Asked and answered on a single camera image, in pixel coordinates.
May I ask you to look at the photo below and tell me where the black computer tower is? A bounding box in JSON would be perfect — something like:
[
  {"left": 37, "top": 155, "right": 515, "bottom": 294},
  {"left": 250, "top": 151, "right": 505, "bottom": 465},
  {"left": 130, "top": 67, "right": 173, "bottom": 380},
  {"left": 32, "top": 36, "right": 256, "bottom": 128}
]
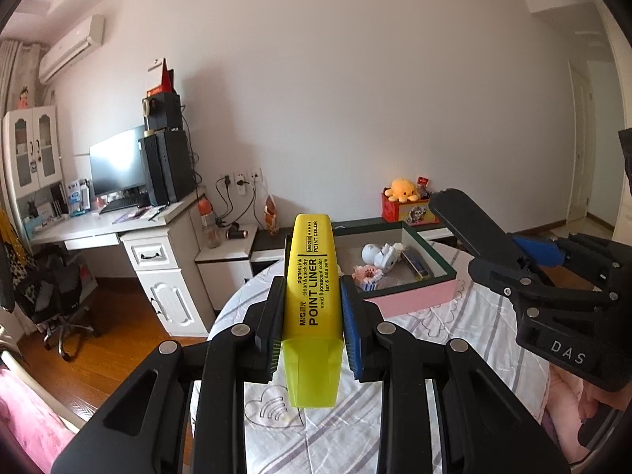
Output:
[{"left": 138, "top": 131, "right": 196, "bottom": 207}]

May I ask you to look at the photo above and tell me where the low white cabinet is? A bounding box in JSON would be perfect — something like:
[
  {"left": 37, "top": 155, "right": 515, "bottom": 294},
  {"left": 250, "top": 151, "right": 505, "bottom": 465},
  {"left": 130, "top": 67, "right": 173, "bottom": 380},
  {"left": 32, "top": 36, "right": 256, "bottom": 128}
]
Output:
[{"left": 195, "top": 217, "right": 465, "bottom": 314}]

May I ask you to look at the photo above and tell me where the pink blanket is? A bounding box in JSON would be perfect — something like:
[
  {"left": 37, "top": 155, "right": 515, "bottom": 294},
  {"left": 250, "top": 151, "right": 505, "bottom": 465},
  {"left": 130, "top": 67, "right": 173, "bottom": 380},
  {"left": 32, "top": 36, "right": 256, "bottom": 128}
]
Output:
[{"left": 543, "top": 370, "right": 623, "bottom": 462}]

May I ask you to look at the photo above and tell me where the black computer monitor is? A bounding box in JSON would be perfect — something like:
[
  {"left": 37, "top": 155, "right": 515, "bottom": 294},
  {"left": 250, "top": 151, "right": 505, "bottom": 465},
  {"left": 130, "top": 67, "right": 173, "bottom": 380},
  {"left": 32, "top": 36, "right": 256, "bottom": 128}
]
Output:
[{"left": 89, "top": 126, "right": 149, "bottom": 198}]

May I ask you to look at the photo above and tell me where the blue cigarette box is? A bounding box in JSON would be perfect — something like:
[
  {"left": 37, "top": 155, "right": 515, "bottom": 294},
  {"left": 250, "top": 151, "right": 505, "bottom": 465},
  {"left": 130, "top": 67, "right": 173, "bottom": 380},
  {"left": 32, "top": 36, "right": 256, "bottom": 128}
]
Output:
[{"left": 401, "top": 248, "right": 433, "bottom": 280}]

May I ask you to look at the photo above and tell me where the pink cardboard box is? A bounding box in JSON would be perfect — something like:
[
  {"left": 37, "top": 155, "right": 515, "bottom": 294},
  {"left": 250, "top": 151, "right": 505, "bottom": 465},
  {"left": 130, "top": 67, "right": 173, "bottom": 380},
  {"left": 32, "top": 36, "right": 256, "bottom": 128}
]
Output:
[{"left": 284, "top": 221, "right": 457, "bottom": 317}]

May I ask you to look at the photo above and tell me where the blue white box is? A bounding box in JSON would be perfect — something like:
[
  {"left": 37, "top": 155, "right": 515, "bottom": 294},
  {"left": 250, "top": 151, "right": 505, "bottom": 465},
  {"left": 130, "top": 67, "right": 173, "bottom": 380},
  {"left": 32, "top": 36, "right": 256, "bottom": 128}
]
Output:
[{"left": 66, "top": 178, "right": 92, "bottom": 217}]

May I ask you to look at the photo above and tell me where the white desk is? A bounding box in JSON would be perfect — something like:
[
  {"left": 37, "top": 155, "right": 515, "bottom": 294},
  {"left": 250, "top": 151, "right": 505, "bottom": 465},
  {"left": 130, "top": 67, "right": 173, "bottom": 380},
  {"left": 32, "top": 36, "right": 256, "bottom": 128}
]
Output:
[{"left": 27, "top": 190, "right": 218, "bottom": 339}]

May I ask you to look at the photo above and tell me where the orange capped bottle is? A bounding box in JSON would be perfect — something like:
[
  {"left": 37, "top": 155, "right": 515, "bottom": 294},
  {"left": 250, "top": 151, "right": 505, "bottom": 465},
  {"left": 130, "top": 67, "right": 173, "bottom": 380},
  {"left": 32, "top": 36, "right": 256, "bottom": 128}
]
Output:
[{"left": 198, "top": 197, "right": 220, "bottom": 249}]

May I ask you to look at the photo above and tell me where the white glass-door cabinet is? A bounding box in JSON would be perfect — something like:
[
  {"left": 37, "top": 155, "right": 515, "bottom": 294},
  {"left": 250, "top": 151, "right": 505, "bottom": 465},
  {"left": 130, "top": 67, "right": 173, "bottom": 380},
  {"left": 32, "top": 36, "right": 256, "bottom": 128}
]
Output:
[{"left": 2, "top": 105, "right": 65, "bottom": 218}]

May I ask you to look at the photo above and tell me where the pink ring block toy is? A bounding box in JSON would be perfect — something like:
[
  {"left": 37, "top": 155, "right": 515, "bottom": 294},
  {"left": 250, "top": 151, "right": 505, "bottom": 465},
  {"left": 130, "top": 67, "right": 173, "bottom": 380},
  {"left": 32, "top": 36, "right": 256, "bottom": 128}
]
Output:
[{"left": 353, "top": 264, "right": 386, "bottom": 291}]

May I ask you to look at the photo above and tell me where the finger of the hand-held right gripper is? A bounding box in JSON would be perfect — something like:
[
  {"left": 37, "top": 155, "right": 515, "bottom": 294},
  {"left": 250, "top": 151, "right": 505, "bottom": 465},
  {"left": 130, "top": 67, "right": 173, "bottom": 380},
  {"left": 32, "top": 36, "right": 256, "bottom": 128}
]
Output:
[
  {"left": 429, "top": 188, "right": 615, "bottom": 318},
  {"left": 513, "top": 232, "right": 632, "bottom": 293}
]

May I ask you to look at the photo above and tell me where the black keyboard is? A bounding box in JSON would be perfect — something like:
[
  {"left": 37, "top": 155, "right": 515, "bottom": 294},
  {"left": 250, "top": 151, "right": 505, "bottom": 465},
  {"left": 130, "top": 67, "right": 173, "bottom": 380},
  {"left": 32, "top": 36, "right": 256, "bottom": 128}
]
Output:
[{"left": 99, "top": 199, "right": 141, "bottom": 214}]

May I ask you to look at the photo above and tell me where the anatomy torso model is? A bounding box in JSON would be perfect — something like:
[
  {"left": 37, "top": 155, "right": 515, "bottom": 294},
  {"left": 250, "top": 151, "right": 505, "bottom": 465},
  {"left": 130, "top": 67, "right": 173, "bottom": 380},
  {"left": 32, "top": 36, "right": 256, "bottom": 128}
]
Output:
[{"left": 264, "top": 194, "right": 280, "bottom": 238}]

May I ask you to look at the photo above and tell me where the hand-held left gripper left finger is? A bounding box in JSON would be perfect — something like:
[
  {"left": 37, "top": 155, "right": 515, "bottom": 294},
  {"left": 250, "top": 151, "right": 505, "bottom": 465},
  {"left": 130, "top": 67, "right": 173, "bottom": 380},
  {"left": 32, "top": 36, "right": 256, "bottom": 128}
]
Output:
[{"left": 52, "top": 276, "right": 287, "bottom": 474}]

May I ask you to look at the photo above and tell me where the black office chair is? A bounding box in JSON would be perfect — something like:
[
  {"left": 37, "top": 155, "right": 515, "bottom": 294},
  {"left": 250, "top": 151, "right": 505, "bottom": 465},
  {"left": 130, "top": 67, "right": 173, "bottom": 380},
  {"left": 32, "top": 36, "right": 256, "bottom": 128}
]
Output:
[{"left": 15, "top": 247, "right": 100, "bottom": 361}]

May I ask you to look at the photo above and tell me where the white air conditioner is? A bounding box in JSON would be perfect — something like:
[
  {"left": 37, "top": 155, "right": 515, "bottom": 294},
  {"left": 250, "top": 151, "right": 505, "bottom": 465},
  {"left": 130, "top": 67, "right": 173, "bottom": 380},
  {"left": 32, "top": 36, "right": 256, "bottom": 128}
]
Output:
[{"left": 38, "top": 15, "right": 106, "bottom": 85}]

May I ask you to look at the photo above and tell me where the white door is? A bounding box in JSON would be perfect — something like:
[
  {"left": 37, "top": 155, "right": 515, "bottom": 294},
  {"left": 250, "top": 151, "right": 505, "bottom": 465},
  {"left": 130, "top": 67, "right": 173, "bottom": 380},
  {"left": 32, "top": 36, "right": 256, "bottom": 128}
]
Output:
[{"left": 568, "top": 59, "right": 598, "bottom": 218}]

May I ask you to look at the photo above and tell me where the white figurine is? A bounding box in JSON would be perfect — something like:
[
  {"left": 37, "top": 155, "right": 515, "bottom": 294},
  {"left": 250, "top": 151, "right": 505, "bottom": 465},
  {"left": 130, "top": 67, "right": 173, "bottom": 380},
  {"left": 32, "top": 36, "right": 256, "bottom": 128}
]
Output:
[{"left": 362, "top": 242, "right": 402, "bottom": 271}]

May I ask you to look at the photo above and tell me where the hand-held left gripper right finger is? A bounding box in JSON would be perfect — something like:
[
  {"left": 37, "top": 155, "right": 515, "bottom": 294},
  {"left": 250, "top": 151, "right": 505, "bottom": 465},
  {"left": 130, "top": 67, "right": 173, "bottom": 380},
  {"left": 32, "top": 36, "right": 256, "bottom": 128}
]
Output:
[{"left": 340, "top": 276, "right": 574, "bottom": 474}]

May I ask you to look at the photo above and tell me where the orange octopus plush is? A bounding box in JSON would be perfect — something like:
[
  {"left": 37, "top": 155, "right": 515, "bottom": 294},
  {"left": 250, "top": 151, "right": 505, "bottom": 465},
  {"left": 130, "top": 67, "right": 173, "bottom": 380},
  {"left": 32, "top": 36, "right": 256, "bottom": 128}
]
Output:
[{"left": 385, "top": 179, "right": 420, "bottom": 203}]

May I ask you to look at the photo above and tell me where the yellow highlighter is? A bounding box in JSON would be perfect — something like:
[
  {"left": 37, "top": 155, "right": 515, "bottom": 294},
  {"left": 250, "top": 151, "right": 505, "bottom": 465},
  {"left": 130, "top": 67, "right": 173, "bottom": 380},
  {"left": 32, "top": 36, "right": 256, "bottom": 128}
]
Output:
[{"left": 279, "top": 213, "right": 344, "bottom": 408}]

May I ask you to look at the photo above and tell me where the black power cable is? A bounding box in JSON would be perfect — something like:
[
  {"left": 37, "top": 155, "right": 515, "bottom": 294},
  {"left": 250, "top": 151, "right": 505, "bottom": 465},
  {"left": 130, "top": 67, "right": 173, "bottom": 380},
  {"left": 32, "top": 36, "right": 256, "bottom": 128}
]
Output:
[{"left": 214, "top": 175, "right": 235, "bottom": 228}]

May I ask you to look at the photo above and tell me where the black speaker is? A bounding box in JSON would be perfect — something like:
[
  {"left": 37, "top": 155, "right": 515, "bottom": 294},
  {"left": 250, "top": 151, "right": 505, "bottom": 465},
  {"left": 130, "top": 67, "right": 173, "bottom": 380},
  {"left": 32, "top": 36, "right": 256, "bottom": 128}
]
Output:
[{"left": 143, "top": 93, "right": 183, "bottom": 133}]

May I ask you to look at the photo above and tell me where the striped white quilt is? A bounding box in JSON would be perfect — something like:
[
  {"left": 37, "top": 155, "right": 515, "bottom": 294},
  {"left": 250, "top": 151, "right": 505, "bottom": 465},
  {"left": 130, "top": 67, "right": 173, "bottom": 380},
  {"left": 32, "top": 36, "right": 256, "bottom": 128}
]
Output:
[{"left": 190, "top": 242, "right": 551, "bottom": 474}]

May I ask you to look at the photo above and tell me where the pink fleece cloth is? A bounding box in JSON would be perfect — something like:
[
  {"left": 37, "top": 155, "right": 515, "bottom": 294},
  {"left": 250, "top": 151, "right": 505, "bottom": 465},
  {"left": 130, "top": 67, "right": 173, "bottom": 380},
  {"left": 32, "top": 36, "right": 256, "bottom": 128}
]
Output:
[{"left": 0, "top": 360, "right": 75, "bottom": 460}]

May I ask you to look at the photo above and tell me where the white wall socket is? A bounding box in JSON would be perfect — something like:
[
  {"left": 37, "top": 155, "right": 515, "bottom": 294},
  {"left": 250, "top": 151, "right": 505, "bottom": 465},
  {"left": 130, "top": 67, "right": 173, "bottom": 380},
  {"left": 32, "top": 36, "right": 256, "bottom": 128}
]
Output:
[{"left": 232, "top": 170, "right": 264, "bottom": 193}]

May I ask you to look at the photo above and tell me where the red printed box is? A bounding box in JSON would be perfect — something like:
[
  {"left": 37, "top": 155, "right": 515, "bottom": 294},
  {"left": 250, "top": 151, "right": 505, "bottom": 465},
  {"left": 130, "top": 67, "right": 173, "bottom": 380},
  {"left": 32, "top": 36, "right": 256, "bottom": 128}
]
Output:
[{"left": 381, "top": 192, "right": 440, "bottom": 225}]

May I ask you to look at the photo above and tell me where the dark jacket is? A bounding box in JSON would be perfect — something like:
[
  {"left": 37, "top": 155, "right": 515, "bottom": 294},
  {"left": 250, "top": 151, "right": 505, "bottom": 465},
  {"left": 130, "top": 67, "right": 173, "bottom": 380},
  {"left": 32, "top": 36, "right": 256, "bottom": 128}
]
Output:
[{"left": 0, "top": 207, "right": 30, "bottom": 312}]

